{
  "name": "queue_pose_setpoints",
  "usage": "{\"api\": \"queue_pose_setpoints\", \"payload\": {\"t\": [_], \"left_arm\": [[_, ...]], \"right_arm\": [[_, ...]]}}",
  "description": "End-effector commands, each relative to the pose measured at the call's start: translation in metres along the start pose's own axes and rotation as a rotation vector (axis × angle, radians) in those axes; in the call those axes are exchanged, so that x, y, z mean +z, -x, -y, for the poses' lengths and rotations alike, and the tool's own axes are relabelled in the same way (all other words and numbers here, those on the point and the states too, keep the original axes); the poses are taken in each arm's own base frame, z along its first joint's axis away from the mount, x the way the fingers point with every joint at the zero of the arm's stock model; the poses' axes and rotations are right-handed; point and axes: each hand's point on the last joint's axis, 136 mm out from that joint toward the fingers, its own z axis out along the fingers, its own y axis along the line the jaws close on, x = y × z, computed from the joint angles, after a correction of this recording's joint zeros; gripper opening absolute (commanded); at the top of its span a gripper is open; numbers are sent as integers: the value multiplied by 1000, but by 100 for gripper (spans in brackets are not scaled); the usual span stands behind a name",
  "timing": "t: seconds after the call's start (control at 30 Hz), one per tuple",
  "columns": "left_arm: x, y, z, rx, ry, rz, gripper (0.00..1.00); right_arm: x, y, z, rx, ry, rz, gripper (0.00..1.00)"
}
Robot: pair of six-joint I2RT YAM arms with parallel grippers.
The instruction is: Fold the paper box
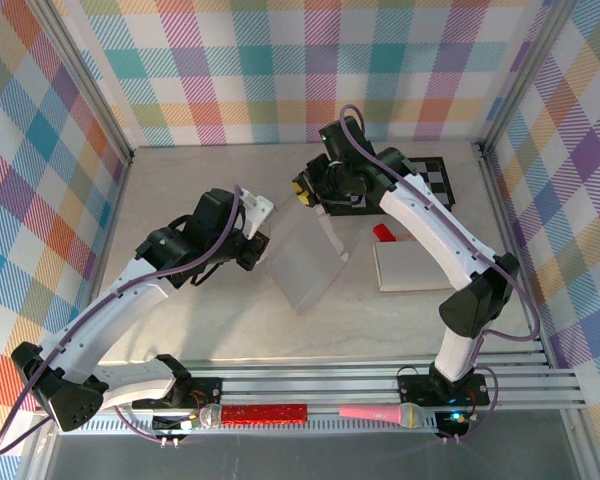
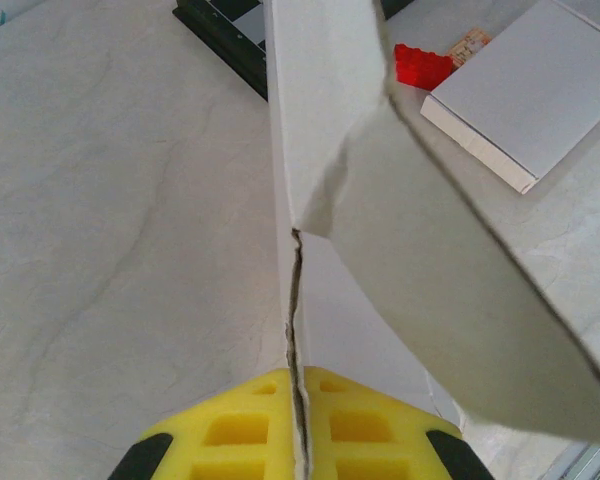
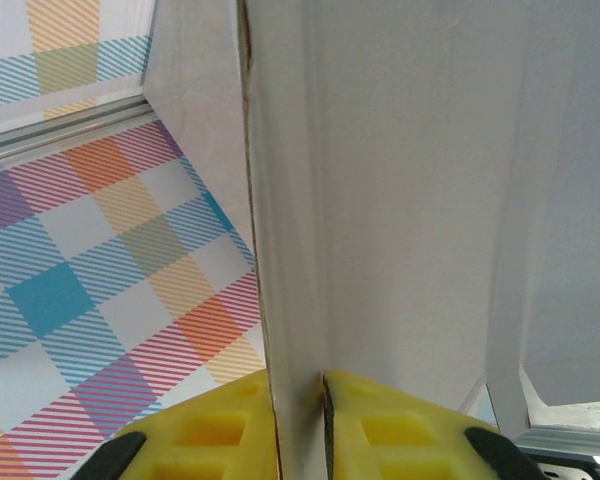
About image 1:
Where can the white cardboard box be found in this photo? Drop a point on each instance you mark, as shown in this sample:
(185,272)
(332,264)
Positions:
(300,265)
(405,265)

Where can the red block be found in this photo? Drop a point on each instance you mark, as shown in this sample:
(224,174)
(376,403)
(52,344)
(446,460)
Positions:
(382,232)

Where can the small wooden block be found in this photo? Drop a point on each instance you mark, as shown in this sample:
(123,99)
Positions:
(405,238)

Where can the black grey checkerboard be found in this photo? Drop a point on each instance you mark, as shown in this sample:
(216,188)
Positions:
(437,185)

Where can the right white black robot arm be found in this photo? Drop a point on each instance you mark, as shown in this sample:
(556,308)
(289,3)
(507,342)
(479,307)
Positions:
(430,225)

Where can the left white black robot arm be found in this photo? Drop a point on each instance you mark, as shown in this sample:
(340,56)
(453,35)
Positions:
(105,310)

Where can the red glitter toy microphone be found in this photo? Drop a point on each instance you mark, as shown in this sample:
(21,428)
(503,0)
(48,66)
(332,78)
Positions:
(265,415)

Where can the left black controller board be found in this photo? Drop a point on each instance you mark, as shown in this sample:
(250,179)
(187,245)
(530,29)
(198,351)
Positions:
(167,424)

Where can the black controller board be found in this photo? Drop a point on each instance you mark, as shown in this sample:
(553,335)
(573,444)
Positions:
(450,425)
(167,424)

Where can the pink toy microphone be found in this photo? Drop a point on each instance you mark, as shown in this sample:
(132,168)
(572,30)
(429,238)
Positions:
(370,413)

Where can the right black controller board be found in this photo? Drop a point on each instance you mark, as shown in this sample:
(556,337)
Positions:
(450,425)

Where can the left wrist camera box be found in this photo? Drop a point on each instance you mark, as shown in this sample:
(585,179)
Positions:
(255,210)

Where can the left aluminium side rail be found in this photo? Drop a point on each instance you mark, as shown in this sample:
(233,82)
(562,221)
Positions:
(115,210)

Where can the aluminium side rail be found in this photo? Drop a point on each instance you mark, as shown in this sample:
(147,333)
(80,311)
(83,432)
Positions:
(497,200)
(115,210)

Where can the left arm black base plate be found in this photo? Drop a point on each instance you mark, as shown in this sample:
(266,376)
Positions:
(205,385)

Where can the right aluminium side rail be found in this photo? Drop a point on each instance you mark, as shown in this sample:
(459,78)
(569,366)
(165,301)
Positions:
(497,200)

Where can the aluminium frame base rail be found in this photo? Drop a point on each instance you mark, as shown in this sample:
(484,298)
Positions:
(305,387)

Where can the left aluminium corner post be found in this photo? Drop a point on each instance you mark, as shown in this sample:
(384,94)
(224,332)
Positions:
(89,85)

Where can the aluminium corner post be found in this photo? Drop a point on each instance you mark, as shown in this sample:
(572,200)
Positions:
(522,75)
(89,85)

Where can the right aluminium corner post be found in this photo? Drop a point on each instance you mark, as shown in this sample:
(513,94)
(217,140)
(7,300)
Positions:
(522,75)

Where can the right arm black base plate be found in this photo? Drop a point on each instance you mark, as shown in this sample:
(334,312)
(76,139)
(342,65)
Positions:
(412,392)

